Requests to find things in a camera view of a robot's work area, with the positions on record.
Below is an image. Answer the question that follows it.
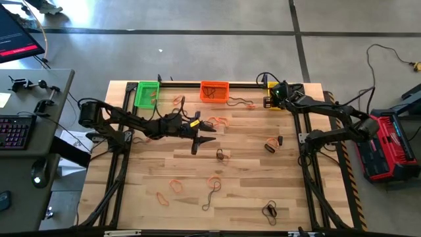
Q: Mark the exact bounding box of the black computer monitor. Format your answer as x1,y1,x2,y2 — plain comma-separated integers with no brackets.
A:
0,5,46,65

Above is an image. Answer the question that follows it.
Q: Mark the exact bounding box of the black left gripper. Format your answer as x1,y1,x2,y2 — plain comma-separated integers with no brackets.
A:
156,111,217,155

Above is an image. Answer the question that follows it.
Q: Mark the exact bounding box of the red black tool case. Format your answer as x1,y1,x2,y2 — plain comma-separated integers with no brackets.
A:
357,110,421,184

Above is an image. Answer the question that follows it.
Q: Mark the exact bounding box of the white paper sheet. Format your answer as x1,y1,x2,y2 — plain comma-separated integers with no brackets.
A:
60,130,93,149
59,159,87,177

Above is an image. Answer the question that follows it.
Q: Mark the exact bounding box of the green plastic basket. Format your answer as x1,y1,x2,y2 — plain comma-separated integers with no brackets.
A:
134,81,161,109

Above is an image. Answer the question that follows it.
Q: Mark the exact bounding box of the black flat box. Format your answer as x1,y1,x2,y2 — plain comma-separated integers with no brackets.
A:
49,134,92,169

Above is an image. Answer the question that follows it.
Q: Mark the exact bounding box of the black floor cable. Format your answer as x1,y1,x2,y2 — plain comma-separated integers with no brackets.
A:
357,43,417,109

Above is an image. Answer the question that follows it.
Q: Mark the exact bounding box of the black desk mount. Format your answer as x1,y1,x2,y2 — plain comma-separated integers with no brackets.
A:
34,98,55,116

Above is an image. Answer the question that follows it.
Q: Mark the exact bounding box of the white sticky note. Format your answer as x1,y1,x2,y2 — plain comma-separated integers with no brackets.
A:
0,92,12,109

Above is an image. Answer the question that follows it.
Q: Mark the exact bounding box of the black silver desk clamp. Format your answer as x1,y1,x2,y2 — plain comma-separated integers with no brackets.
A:
8,75,62,101

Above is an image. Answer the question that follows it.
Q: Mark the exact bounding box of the silver aluminium post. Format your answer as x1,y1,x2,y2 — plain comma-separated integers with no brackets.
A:
103,230,142,237
287,231,326,237

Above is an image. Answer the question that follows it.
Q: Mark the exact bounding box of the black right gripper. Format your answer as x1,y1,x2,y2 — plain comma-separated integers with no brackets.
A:
263,81,295,109

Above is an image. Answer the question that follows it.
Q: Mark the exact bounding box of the thin dark rubber band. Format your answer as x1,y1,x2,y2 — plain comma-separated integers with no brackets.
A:
226,97,255,108
201,86,218,99
201,180,222,212
262,199,278,226

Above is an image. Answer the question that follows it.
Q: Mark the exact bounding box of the grey side desk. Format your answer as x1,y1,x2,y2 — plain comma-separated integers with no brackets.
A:
0,68,76,231

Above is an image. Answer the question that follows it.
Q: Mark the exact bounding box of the black backlit keyboard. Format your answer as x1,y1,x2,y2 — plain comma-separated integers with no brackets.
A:
0,114,37,151

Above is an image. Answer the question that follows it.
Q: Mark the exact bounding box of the beige thin cable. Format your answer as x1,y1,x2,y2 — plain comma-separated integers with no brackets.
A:
21,0,49,61

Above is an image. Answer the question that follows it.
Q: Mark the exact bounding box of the black computer mouse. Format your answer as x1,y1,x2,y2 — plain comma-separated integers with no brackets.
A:
31,159,50,189

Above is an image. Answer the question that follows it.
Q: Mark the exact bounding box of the black blue equipment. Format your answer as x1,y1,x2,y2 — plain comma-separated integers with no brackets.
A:
389,82,421,117

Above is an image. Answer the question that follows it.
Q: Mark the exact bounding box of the orange plastic basket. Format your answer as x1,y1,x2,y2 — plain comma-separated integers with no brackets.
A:
199,80,230,103

